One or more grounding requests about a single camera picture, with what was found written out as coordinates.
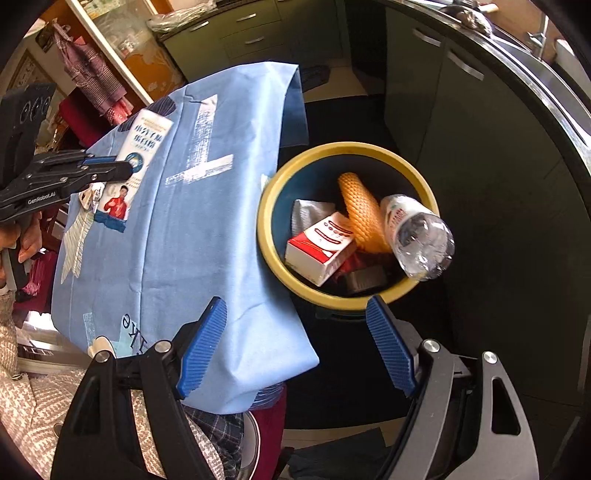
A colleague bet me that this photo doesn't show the green kitchen cabinets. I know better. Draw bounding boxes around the green kitchen cabinets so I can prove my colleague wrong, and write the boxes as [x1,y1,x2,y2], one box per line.
[161,0,342,84]

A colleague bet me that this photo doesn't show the white blue printed packet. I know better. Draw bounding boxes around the white blue printed packet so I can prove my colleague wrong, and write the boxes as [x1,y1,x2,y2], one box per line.
[93,111,175,232]

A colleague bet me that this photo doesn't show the dark frying pan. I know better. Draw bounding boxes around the dark frying pan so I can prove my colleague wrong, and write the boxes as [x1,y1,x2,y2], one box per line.
[443,2,495,33]

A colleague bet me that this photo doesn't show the person's left forearm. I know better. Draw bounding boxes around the person's left forearm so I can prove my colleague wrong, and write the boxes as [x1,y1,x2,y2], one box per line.
[0,279,24,384]

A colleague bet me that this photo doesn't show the person's plaid pants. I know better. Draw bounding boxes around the person's plaid pants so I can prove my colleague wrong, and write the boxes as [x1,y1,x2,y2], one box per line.
[185,406,250,480]

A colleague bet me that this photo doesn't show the dark floor mat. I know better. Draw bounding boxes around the dark floor mat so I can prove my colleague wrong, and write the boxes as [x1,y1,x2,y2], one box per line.
[302,65,331,88]

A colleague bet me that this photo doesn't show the small metal tin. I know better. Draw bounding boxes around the small metal tin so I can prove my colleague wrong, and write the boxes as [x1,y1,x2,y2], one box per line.
[346,267,389,296]

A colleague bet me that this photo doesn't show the orange foam net sleeve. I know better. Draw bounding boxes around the orange foam net sleeve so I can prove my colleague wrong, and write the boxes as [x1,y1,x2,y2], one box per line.
[337,172,393,254]

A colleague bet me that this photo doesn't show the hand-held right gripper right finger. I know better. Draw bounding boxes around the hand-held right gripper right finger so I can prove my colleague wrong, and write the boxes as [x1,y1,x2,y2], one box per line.
[365,295,541,480]

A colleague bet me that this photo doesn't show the clear plastic water bottle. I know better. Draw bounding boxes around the clear plastic water bottle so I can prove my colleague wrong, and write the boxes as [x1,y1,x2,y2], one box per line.
[379,194,455,281]

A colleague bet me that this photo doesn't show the red white carton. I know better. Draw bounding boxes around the red white carton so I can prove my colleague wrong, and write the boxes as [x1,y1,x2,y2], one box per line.
[285,213,358,288]

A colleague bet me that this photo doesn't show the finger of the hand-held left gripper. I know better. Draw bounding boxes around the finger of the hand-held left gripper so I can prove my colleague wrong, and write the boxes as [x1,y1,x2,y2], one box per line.
[32,150,118,171]
[60,162,136,186]

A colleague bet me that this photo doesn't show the wooden door frame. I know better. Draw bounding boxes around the wooden door frame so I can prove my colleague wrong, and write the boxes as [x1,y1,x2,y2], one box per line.
[65,0,185,107]

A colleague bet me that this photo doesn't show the clear plastic bag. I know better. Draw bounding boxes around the clear plastic bag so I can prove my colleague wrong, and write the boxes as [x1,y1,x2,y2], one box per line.
[148,11,197,33]

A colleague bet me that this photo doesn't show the checkered apron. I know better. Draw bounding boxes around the checkered apron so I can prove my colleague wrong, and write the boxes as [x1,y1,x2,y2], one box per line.
[51,23,134,125]

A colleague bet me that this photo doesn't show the steel faucet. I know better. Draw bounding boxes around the steel faucet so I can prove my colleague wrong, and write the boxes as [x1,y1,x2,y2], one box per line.
[526,14,550,58]

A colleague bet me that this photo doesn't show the dark cloth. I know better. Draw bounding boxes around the dark cloth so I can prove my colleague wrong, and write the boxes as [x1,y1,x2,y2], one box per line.
[277,427,393,480]

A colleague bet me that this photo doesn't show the steel sink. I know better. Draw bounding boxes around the steel sink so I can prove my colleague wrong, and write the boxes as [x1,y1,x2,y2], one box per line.
[494,32,591,121]

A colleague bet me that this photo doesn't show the yellow rimmed trash bin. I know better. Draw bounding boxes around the yellow rimmed trash bin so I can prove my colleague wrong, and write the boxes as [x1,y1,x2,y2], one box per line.
[256,142,444,324]

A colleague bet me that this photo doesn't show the wooden chair red cushion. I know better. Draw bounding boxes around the wooden chair red cushion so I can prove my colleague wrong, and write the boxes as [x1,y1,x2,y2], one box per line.
[58,95,109,148]

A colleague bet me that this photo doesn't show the maroon stool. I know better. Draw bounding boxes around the maroon stool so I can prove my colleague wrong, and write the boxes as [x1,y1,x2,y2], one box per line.
[249,385,289,480]

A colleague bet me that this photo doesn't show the blue printed tablecloth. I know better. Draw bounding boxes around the blue printed tablecloth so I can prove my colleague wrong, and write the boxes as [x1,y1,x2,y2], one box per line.
[50,61,321,414]

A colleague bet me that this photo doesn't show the person's knit sweater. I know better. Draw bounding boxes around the person's knit sweater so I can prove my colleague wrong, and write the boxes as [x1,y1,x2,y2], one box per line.
[0,369,222,480]

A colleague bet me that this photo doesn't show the dark kitchen cabinets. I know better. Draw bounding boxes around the dark kitchen cabinets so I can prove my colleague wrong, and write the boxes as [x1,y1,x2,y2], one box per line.
[344,0,591,416]

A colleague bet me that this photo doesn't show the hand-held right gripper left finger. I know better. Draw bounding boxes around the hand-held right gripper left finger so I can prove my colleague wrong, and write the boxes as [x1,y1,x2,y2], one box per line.
[51,296,228,480]

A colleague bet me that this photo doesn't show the person's left hand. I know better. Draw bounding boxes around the person's left hand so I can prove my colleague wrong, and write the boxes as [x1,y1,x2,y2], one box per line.
[0,210,44,278]

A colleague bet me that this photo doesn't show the white tissue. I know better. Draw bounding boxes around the white tissue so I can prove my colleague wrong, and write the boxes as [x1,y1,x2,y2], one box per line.
[291,199,340,238]

